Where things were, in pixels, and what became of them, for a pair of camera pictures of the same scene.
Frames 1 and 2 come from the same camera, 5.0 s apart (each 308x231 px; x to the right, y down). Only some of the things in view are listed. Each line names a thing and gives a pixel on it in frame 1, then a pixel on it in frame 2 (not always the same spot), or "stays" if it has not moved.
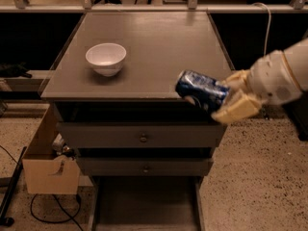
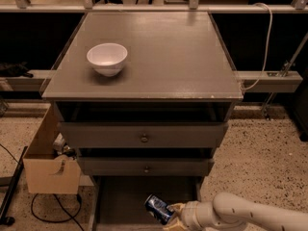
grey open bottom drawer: x=147 y=203 stays
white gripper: x=271 y=78 -> x=190 y=215
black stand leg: x=6 y=220 stays
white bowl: x=106 y=58 stays
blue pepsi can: x=202 y=89 -> x=158 y=208
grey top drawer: x=141 y=135 stays
